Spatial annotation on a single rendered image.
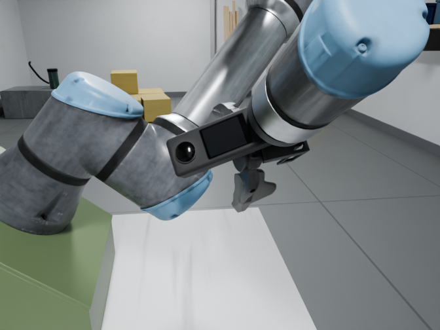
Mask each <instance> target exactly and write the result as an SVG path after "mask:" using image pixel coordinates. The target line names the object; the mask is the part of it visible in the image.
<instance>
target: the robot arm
mask: <svg viewBox="0 0 440 330"><path fill-rule="evenodd" d="M245 10H246V15H245V16H244V17H243V18H242V20H241V21H240V23H239V24H238V25H237V26H236V28H235V29H234V31H233V32H232V33H231V34H230V36H229V37H228V39H227V40H226V41H225V42H224V44H223V45H222V47H221V48H220V49H219V50H218V52H217V53H216V54H215V56H214V57H213V58H212V59H211V61H210V62H209V64H208V65H207V66H206V68H205V69H204V70H203V72H202V73H201V74H200V76H199V77H198V78H197V80H196V81H195V82H194V84H193V85H192V86H191V87H190V89H189V90H188V92H187V93H186V94H185V95H184V97H183V98H182V100H181V101H180V102H179V103H178V105H177V106H176V108H175V109H174V110H173V111H172V113H171V114H169V115H161V116H157V117H156V119H155V120H154V121H153V122H152V124H149V123H148V122H146V121H145V120H143V119H142V116H143V111H144V109H143V106H142V105H141V104H140V103H139V102H138V101H137V100H135V99H134V98H133V97H131V96H130V95H129V94H127V93H126V92H125V91H123V90H121V89H120V88H118V87H116V86H115V85H113V84H111V83H110V82H107V81H105V80H103V79H101V78H99V77H97V76H95V75H92V74H89V73H85V72H82V71H76V72H72V73H70V74H69V75H68V76H67V77H66V78H65V79H64V80H63V81H62V83H61V84H60V85H59V87H57V89H55V90H53V91H52V93H51V97H50V98H49V99H48V101H47V102H46V103H45V105H44V106H43V108H42V109H41V110H40V111H39V113H38V114H37V116H36V117H35V118H34V119H33V121H32V122H31V124H30V125H29V126H28V128H27V129H26V131H25V132H24V133H23V135H22V136H21V138H20V139H19V140H18V141H17V143H16V144H14V145H13V146H12V147H10V148H8V149H7V150H6V151H4V152H2V153H1V154H0V221H1V222H3V223H5V224H6V225H8V226H10V227H12V228H15V229H18V230H20V231H23V232H27V233H30V234H36V235H53V234H58V233H59V232H61V231H63V230H64V229H65V228H66V226H68V224H69V223H70V222H71V220H72V219H73V218H74V216H75V212H76V210H77V207H78V205H79V201H80V199H81V195H82V193H83V189H84V186H85V185H86V184H87V183H88V181H89V180H90V178H91V177H92V176H94V177H96V178H98V179H99V180H100V181H102V182H103V183H105V184H106V185H108V186H109V187H111V188H112V189H113V190H115V191H117V192H118V193H119V194H121V195H123V196H124V197H125V198H127V199H128V200H129V201H131V202H133V203H134V204H135V205H137V206H138V207H140V209H141V210H142V211H146V212H148V213H150V214H151V215H153V216H154V217H156V218H157V219H159V220H162V221H169V220H172V219H175V218H176V217H179V216H180V215H182V214H183V213H185V212H186V211H187V210H188V209H189V208H190V207H192V206H193V205H194V204H195V203H196V202H197V201H198V200H199V198H200V197H201V196H202V195H203V194H204V193H205V191H206V190H207V188H208V187H209V185H210V182H211V181H212V178H213V174H212V172H211V170H210V169H211V168H214V167H216V166H219V165H222V164H224V163H226V162H229V161H231V160H232V161H233V164H234V166H235V168H236V169H237V170H238V171H239V172H240V173H237V174H235V175H234V185H235V190H234V193H233V202H232V203H231V204H232V207H233V208H234V209H235V210H236V211H237V212H238V213H239V212H242V211H245V210H246V209H247V208H248V207H249V205H250V204H251V203H253V202H256V201H258V200H260V199H262V198H264V197H266V196H269V195H271V194H272V193H273V192H274V191H275V190H276V184H275V183H272V182H268V181H265V172H264V171H263V170H262V169H257V168H259V167H260V165H261V163H262V162H263V164H264V163H267V162H272V161H275V160H280V161H279V162H277V163H276V164H277V165H279V164H285V163H288V162H292V161H294V160H295V159H297V158H299V157H300V156H302V155H303V154H305V153H306V152H308V151H309V150H310V149H309V146H308V143H307V139H309V138H311V137H312V136H314V135H315V134H317V133H318V132H319V131H321V130H322V129H324V128H325V127H326V126H328V125H330V123H331V122H332V121H333V120H335V119H336V118H338V117H339V116H341V115H342V114H343V113H345V112H346V111H347V110H349V109H351V108H352V107H353V106H355V105H356V104H357V103H359V102H360V101H362V100H364V99H365V98H366V97H367V96H370V95H372V94H374V93H376V92H378V91H380V90H382V89H383V88H385V87H386V86H388V85H389V84H390V83H391V82H392V81H393V80H394V79H395V78H396V77H397V76H398V75H399V74H400V73H401V71H402V70H404V69H405V68H406V67H407V66H408V65H410V64H411V63H413V62H414V61H415V60H416V59H417V57H419V55H420V54H421V52H422V51H423V49H424V47H425V45H426V43H427V41H428V37H429V34H430V26H429V25H428V23H427V22H426V17H427V15H428V9H427V6H426V4H425V2H424V0H246V2H245ZM284 43H286V45H285V46H284V47H283V49H282V51H281V52H280V53H279V54H278V56H277V58H276V59H275V60H274V62H273V63H272V65H271V66H270V68H269V70H268V71H267V73H266V74H265V76H264V77H263V78H262V80H261V82H260V83H259V84H258V85H257V87H256V89H255V90H254V93H253V95H252V97H251V98H250V101H249V104H248V105H247V106H246V107H245V108H243V109H240V108H238V107H239V106H240V104H241V103H242V102H243V100H244V98H245V97H246V96H247V94H248V93H249V91H250V90H251V89H252V87H253V86H254V84H255V83H256V82H257V80H258V79H259V77H260V76H261V75H262V73H263V71H264V70H265V69H266V67H267V66H268V65H269V63H270V62H271V60H272V59H273V57H274V56H275V55H276V53H277V52H278V51H279V49H280V48H281V46H282V45H283V44H284ZM302 145H303V147H302V149H298V148H299V147H300V146H302ZM296 149H298V150H296ZM291 156H294V157H293V158H290V157H291Z"/></svg>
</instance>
